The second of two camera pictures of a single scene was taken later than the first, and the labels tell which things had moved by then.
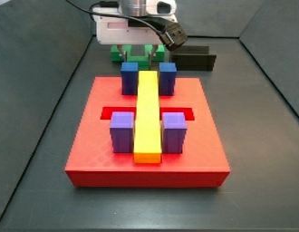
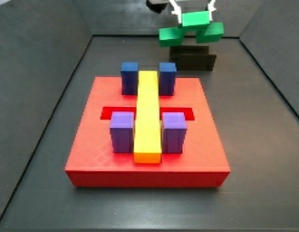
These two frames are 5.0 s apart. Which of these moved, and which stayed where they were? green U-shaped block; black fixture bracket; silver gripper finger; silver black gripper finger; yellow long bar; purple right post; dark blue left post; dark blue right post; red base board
Moved: green U-shaped block; silver black gripper finger; silver gripper finger
Stayed: red base board; yellow long bar; purple right post; dark blue right post; black fixture bracket; dark blue left post
